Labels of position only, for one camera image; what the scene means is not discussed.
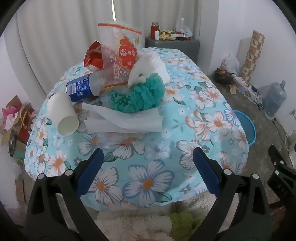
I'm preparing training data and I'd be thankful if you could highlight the white curtain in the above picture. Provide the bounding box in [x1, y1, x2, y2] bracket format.
[16, 0, 201, 93]

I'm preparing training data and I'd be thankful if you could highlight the empty blue water jug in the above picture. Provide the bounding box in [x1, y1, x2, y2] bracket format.
[264, 80, 287, 120]

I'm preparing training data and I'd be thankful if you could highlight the green fluffy cloth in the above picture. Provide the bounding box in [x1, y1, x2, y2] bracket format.
[169, 212, 201, 241]

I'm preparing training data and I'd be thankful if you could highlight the pile of gift bags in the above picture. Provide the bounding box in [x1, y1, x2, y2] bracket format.
[0, 95, 38, 163]

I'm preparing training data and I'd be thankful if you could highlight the grey cabinet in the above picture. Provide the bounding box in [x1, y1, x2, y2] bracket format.
[145, 36, 201, 64]

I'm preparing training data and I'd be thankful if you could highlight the floral blue tablecloth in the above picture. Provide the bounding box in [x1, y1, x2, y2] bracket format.
[24, 47, 250, 211]

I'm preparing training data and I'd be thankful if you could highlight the clear plastic bag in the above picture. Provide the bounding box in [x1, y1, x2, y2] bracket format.
[175, 18, 193, 37]

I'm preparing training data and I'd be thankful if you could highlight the black floor cable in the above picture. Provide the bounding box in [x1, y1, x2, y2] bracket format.
[273, 117, 290, 145]

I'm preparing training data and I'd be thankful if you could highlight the brown patterned paper roll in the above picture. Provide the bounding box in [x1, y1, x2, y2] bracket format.
[240, 30, 265, 84]

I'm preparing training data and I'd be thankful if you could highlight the pile of yellow snack packets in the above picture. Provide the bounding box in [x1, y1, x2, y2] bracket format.
[160, 30, 185, 41]

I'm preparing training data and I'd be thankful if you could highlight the white paper tissue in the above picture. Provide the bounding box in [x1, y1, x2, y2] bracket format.
[81, 102, 163, 133]

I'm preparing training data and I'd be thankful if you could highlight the white paper cup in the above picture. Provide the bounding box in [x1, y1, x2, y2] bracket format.
[46, 92, 79, 136]

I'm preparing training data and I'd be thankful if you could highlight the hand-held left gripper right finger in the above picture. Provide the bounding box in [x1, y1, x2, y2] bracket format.
[193, 146, 271, 241]

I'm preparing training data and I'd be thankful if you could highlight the clear red print zip bag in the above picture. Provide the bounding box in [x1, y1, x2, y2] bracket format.
[97, 22, 143, 90]

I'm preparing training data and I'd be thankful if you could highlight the red snack bag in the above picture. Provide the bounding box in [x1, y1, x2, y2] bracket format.
[83, 40, 104, 71]

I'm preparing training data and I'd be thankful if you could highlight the blue label plastic bottle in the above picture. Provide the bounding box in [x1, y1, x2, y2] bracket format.
[65, 71, 111, 103]

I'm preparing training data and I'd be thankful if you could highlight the teal plastic bag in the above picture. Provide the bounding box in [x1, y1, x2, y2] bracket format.
[108, 72, 166, 114]

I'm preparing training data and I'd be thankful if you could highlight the white red shopping bag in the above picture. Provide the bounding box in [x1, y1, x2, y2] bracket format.
[221, 54, 241, 76]

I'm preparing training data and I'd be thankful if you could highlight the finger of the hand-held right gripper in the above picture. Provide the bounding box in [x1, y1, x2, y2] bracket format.
[268, 145, 296, 209]

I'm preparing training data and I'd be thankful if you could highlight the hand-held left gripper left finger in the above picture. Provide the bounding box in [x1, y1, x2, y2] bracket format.
[25, 148, 109, 241]

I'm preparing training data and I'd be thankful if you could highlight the red thermos flask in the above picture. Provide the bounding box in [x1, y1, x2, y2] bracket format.
[151, 22, 160, 40]

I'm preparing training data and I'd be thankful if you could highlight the blue plastic wastebasket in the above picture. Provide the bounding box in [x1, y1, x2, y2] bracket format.
[232, 110, 257, 146]

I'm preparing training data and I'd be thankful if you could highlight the white plastic bag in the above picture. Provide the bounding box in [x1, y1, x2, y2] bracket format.
[128, 51, 170, 88]

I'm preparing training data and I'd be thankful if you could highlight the dark cardboard box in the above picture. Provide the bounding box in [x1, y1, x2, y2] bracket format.
[214, 68, 234, 85]

